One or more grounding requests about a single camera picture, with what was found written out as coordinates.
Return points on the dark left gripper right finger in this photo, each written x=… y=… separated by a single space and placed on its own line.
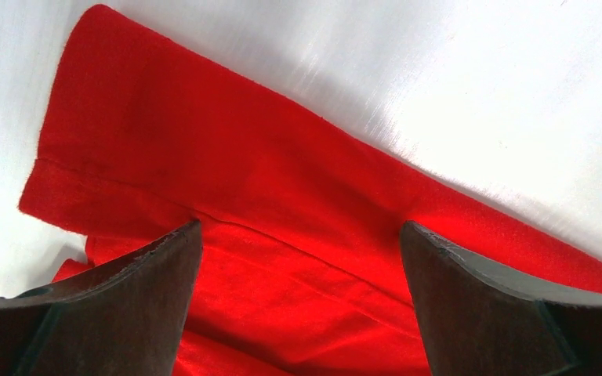
x=480 y=317

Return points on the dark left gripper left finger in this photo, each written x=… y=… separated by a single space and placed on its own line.
x=124 y=317

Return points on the red t-shirt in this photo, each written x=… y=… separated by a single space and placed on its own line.
x=301 y=272

